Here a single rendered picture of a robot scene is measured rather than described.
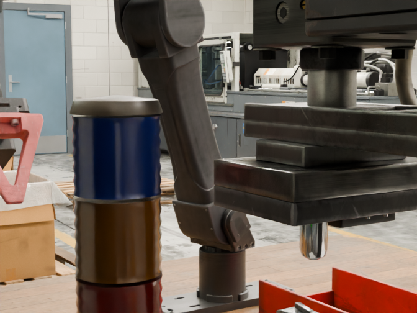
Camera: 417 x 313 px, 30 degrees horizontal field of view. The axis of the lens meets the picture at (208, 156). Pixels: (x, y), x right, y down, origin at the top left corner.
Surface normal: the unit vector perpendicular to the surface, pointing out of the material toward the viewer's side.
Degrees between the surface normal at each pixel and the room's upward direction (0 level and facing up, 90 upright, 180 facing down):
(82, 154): 76
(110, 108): 72
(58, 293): 0
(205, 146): 90
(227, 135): 90
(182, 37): 90
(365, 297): 90
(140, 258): 104
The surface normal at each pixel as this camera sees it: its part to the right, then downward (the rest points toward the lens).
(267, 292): -0.85, 0.06
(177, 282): 0.00, -0.99
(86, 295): -0.62, -0.16
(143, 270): 0.66, 0.32
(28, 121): 0.57, -0.10
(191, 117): 0.68, 0.10
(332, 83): -0.13, 0.11
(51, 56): 0.47, 0.09
